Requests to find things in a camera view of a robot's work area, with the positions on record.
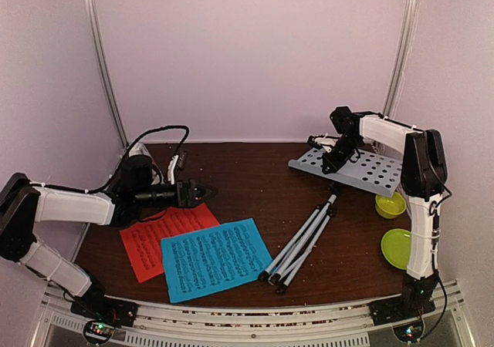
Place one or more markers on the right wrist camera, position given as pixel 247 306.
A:
pixel 322 142

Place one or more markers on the blue sheet music page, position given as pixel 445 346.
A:
pixel 205 262

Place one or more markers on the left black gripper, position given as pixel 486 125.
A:
pixel 191 196

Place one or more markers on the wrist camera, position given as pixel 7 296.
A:
pixel 322 142
pixel 176 165

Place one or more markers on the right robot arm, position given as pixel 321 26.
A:
pixel 423 177

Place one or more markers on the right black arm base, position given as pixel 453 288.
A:
pixel 414 300

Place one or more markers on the yellow-green plastic bowl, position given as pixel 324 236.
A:
pixel 390 207

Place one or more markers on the aluminium corner post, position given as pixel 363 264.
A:
pixel 91 11
pixel 405 43

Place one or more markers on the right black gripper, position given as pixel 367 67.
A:
pixel 334 164

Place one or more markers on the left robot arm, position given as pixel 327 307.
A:
pixel 25 203

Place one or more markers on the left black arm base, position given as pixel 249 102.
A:
pixel 96 305

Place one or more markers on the right aluminium corner post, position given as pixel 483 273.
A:
pixel 405 43

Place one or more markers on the yellow-green plastic plate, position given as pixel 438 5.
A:
pixel 396 247

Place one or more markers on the red sheet music page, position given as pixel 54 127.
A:
pixel 142 240

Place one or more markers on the white wedge-shaped holder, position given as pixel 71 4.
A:
pixel 139 152

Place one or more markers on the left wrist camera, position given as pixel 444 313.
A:
pixel 176 165

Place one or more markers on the white folding music stand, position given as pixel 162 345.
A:
pixel 373 173

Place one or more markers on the left aluminium corner post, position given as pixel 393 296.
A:
pixel 91 11

